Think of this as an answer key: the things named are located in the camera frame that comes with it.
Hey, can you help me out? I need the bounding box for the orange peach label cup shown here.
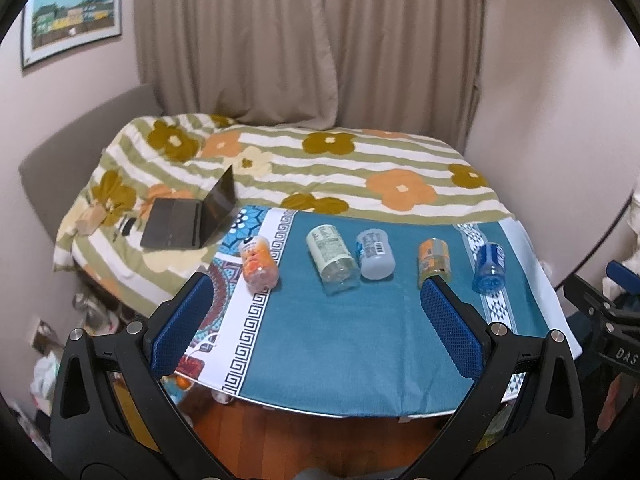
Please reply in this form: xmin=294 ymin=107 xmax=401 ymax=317
xmin=239 ymin=235 xmax=279 ymax=294

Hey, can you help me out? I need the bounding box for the blue plastic cup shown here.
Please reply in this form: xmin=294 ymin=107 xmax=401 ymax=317
xmin=473 ymin=242 xmax=506 ymax=295

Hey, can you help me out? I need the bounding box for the orange green label cup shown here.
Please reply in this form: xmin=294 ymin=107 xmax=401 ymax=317
xmin=418 ymin=238 xmax=451 ymax=288

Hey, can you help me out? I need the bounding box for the translucent white blue label cup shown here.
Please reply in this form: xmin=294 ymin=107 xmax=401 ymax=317
xmin=356 ymin=229 xmax=396 ymax=281

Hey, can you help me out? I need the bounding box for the clear cup cream label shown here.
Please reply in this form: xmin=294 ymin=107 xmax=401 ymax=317
xmin=306 ymin=224 xmax=360 ymax=295

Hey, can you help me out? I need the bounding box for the black smartphone on bed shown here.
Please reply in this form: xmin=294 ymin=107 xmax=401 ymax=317
xmin=120 ymin=217 xmax=137 ymax=236

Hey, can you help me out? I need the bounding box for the open dark laptop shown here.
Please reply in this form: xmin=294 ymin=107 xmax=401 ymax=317
xmin=140 ymin=166 xmax=236 ymax=250

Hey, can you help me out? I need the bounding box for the blue patterned tablecloth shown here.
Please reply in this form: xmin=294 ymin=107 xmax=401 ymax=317
xmin=178 ymin=205 xmax=568 ymax=417

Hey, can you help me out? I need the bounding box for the grey upholstered headboard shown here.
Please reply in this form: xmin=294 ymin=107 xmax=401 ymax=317
xmin=18 ymin=84 xmax=163 ymax=240

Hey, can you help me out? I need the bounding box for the floral striped bed duvet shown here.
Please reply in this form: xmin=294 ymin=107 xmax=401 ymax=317
xmin=53 ymin=114 xmax=509 ymax=315

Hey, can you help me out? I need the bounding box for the beige curtain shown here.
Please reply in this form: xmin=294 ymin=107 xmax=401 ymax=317
xmin=134 ymin=0 xmax=485 ymax=150

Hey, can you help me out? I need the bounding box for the framed landscape picture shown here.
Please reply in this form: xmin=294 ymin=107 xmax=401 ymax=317
xmin=21 ymin=0 xmax=122 ymax=70

